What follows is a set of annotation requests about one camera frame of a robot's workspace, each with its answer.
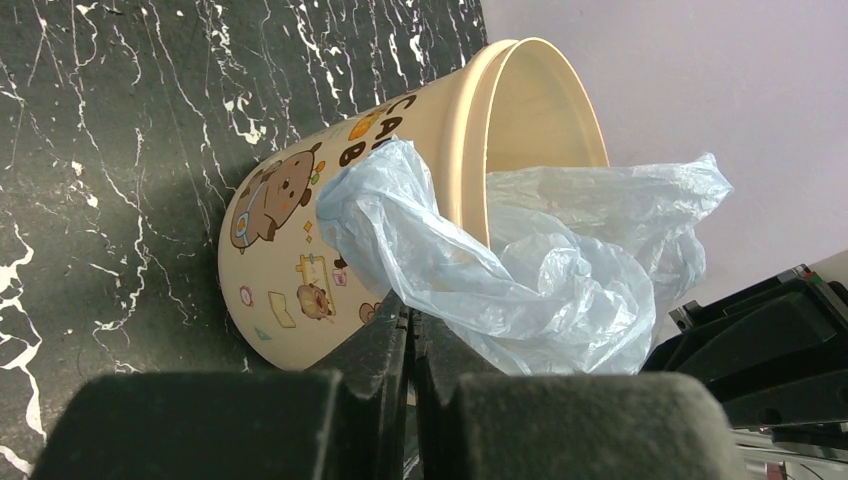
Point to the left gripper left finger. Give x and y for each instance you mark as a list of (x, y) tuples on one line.
[(343, 418)]

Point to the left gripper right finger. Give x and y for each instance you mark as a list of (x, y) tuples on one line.
[(475, 422)]

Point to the beige round trash bin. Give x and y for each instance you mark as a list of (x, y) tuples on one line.
[(517, 104)]

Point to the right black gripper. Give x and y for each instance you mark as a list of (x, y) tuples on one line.
[(774, 355)]

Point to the light blue plastic bag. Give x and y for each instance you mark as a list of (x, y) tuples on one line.
[(580, 263)]

